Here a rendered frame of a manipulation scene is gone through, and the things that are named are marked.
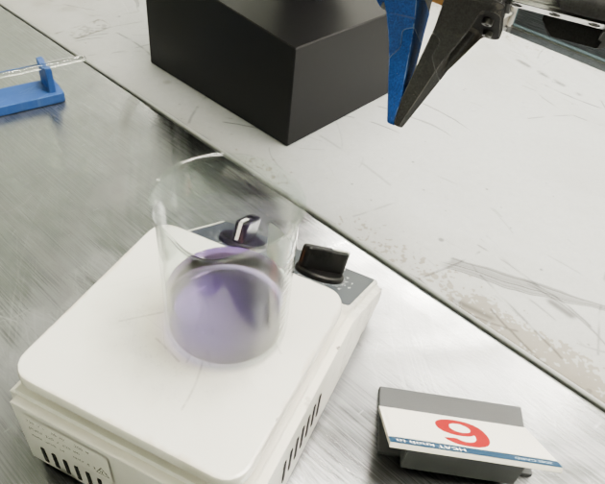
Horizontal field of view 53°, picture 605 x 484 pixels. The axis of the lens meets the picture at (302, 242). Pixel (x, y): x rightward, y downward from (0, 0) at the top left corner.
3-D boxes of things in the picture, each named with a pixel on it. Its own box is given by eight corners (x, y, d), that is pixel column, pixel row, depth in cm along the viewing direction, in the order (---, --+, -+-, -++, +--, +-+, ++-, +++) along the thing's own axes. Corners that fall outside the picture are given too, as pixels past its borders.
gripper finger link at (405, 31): (384, 1, 37) (365, -34, 31) (442, 17, 36) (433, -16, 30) (347, 112, 38) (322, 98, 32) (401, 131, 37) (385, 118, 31)
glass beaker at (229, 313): (184, 271, 33) (177, 140, 27) (300, 293, 33) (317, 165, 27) (137, 377, 28) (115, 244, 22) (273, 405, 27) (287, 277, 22)
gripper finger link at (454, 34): (442, 17, 36) (433, -16, 30) (502, 34, 35) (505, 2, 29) (401, 131, 37) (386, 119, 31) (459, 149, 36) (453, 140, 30)
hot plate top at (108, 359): (160, 229, 36) (159, 218, 35) (347, 304, 33) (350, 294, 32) (8, 380, 28) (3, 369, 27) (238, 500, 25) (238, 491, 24)
